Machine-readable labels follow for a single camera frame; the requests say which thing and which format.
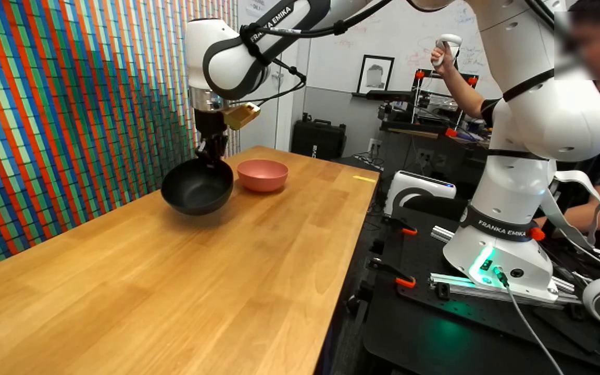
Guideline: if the framed portrait picture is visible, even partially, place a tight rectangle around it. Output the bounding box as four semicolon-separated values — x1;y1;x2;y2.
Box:
356;51;398;95

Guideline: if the person's hand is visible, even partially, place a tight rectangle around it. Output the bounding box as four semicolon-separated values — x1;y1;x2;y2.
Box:
430;39;461;74

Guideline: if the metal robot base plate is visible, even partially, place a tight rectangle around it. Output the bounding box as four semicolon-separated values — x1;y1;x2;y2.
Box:
428;269;582;309

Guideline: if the black robot cart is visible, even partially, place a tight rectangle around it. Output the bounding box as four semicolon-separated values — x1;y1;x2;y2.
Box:
317;199;600;375

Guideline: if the pink bowl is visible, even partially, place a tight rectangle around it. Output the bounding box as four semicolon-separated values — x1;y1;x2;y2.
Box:
236;159;293;195

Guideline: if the gold wrist camera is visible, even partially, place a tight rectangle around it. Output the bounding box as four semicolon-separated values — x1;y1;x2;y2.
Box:
223;100;263;133

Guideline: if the black orange 3D printer frame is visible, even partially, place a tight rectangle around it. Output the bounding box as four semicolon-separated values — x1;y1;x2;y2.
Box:
409;67;482;131

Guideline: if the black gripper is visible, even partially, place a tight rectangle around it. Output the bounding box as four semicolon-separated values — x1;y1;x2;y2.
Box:
194;106;232;166

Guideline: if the black bowl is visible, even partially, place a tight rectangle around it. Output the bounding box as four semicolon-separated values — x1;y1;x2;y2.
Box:
158;157;237;217

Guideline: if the colourful striped wall panel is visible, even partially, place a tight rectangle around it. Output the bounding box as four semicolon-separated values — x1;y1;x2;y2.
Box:
0;0;242;276

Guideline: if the white handheld controller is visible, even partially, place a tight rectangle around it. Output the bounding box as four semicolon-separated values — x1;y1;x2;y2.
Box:
433;32;465;60

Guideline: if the white grey box device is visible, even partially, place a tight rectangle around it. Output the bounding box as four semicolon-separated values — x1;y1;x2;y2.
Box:
382;168;459;220

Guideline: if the white cable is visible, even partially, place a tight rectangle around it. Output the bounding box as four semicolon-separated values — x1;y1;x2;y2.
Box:
497;270;567;375

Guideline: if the orange knob at base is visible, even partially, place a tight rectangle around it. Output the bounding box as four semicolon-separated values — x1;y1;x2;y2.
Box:
525;222;551;243

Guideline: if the black equipment case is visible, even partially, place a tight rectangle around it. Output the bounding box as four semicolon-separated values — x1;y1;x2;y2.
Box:
289;118;348;160

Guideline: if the white curved strap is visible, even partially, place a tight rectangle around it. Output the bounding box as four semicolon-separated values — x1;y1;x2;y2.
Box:
540;168;600;254

